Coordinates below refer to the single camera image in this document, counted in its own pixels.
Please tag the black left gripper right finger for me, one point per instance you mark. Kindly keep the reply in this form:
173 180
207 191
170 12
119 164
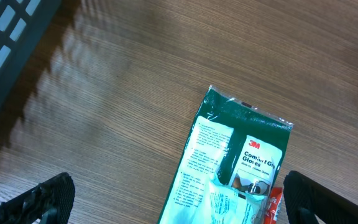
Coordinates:
307 201

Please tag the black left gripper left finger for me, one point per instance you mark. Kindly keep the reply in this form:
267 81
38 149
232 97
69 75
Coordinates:
50 202

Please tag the red white tube packet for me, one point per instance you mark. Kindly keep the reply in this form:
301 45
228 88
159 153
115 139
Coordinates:
273 206

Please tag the green 3M gloves packet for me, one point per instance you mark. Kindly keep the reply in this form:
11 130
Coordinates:
229 165

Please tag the dark grey mesh basket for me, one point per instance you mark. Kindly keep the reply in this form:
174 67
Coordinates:
22 25

